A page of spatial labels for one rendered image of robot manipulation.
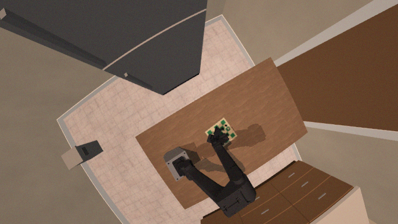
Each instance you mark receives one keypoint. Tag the green and cream chessboard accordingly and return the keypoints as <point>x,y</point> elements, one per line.
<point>221,124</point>

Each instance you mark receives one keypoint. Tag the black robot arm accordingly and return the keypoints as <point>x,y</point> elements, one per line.
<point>236,195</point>

